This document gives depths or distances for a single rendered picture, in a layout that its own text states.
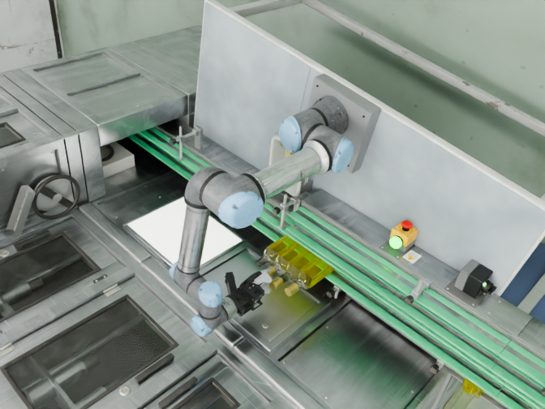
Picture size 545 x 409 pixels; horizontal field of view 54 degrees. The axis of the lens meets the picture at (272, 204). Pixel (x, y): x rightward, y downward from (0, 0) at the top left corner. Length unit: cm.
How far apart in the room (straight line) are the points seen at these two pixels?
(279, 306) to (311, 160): 66
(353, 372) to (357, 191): 67
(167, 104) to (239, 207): 124
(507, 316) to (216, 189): 102
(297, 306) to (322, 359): 23
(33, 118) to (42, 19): 290
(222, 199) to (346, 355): 83
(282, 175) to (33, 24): 402
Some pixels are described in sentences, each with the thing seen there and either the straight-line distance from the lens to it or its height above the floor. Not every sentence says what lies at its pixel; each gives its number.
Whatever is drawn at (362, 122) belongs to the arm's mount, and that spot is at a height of 81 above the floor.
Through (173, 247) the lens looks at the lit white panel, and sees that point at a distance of 228.
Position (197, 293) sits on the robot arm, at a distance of 176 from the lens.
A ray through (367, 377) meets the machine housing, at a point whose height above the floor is 112.
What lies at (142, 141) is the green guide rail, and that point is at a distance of 279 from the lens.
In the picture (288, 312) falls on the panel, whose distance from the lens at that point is 206.
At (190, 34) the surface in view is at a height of 24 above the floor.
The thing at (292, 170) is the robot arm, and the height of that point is 119.
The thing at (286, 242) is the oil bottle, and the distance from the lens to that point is 210.
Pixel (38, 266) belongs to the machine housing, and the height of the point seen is 169.
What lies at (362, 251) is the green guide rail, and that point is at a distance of 197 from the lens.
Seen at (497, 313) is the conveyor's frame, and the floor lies 83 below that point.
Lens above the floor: 224
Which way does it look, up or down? 37 degrees down
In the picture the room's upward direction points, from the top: 119 degrees counter-clockwise
